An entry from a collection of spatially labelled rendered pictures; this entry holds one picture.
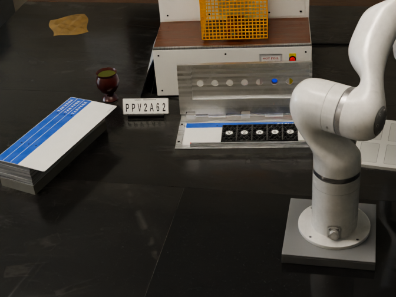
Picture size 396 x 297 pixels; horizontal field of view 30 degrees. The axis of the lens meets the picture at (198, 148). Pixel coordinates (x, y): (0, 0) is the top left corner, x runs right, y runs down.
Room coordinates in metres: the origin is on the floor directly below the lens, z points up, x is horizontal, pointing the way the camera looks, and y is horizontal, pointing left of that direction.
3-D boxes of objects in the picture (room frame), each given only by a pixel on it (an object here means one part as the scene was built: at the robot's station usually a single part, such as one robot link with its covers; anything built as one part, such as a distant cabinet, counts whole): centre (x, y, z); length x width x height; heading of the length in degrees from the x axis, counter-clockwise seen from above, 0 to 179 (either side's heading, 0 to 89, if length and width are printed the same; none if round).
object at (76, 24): (3.06, 0.52, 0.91); 0.22 x 0.18 x 0.02; 10
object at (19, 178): (2.01, 0.46, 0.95); 0.40 x 0.13 x 0.10; 150
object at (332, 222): (1.51, -0.34, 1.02); 0.19 x 0.19 x 0.18
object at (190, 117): (2.04, -0.16, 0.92); 0.44 x 0.21 x 0.04; 82
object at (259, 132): (2.00, -0.20, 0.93); 0.10 x 0.05 x 0.01; 172
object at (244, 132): (2.01, -0.15, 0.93); 0.10 x 0.05 x 0.01; 172
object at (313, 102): (1.53, -0.32, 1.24); 0.19 x 0.12 x 0.24; 51
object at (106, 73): (2.36, 0.30, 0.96); 0.09 x 0.09 x 0.11
